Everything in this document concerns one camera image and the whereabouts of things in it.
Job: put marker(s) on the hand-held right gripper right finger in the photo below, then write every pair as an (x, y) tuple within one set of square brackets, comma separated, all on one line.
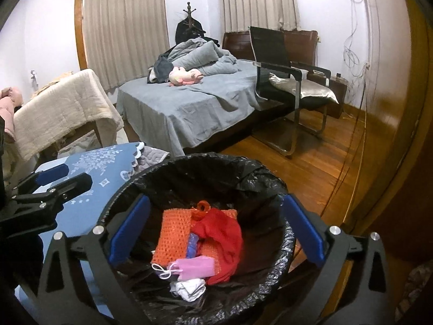
[(304, 230)]

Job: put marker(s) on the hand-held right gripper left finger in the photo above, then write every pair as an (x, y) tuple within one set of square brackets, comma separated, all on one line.
[(130, 233)]

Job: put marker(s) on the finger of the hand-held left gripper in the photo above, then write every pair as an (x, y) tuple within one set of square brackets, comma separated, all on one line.
[(74, 184), (52, 174)]

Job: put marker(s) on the orange knitted mat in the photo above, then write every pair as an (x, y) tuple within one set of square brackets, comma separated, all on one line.
[(172, 237)]

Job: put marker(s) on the blue plastic bag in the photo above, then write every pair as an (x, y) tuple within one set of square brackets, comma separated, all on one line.
[(192, 245)]

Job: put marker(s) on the pink small pouch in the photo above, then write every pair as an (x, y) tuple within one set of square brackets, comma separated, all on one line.
[(196, 265)]

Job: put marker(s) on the white tissue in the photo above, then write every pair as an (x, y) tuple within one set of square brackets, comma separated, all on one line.
[(189, 289)]

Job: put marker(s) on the red cloth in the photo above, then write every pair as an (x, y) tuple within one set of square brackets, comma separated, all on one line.
[(220, 233)]

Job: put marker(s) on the black lined trash bin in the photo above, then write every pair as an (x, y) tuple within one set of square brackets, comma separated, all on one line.
[(209, 182)]

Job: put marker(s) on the beige blanket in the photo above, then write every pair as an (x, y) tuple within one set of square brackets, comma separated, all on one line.
[(61, 108)]

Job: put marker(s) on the grey quilted mat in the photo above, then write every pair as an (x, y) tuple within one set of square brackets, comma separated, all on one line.
[(150, 157)]

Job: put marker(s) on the pink puffer jacket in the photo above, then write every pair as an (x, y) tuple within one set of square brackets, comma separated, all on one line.
[(8, 108)]

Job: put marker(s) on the bed with grey sheet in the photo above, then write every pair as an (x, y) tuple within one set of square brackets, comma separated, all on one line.
[(176, 111)]

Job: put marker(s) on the patterned cloth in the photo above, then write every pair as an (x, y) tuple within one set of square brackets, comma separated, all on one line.
[(416, 291)]

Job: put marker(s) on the dark wooden nightstand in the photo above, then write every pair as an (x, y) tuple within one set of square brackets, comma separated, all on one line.
[(338, 98)]

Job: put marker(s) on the silver cushion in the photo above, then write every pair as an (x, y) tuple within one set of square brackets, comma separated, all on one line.
[(304, 88)]

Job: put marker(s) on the dark grey garment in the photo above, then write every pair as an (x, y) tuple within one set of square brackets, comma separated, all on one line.
[(162, 67)]

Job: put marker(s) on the pink plush toy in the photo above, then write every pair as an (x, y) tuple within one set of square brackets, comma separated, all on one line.
[(181, 76)]

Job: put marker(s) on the wooden door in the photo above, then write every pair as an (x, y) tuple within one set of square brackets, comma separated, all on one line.
[(406, 108)]

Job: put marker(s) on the beige curtain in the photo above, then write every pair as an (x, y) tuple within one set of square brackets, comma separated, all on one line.
[(125, 30), (260, 0)]

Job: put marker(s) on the grey duvet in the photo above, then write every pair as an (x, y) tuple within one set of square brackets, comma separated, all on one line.
[(203, 57)]

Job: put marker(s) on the black coat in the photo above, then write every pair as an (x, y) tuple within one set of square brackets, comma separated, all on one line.
[(186, 32)]

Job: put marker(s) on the black office chair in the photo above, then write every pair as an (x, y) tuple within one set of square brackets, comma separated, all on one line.
[(270, 44)]

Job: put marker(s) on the wooden coat rack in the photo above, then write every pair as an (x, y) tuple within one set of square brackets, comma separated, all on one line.
[(189, 10)]

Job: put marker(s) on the metal wall hook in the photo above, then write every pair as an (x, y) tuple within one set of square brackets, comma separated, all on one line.
[(33, 76)]

